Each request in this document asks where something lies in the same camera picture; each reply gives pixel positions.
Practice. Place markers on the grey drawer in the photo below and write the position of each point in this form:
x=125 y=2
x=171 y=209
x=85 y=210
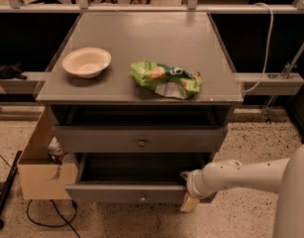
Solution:
x=133 y=177
x=113 y=139

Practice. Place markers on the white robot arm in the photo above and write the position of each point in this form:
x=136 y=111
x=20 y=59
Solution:
x=284 y=176

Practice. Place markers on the grey drawer cabinet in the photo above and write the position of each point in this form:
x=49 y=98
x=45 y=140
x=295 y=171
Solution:
x=185 y=40

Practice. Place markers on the grey top drawer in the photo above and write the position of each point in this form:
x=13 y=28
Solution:
x=113 y=139

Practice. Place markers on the green chip bag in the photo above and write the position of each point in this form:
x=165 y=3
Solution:
x=166 y=80

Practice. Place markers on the crumpled can in box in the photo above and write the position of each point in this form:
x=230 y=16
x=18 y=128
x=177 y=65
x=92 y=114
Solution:
x=54 y=148

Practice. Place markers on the wooden side box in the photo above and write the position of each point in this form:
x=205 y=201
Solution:
x=40 y=176

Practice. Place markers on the white paper bowl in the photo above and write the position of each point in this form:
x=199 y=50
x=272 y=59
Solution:
x=86 y=62

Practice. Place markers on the black stand leg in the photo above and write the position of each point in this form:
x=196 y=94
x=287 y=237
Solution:
x=5 y=186

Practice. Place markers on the black object on rail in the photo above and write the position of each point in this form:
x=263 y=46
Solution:
x=10 y=71

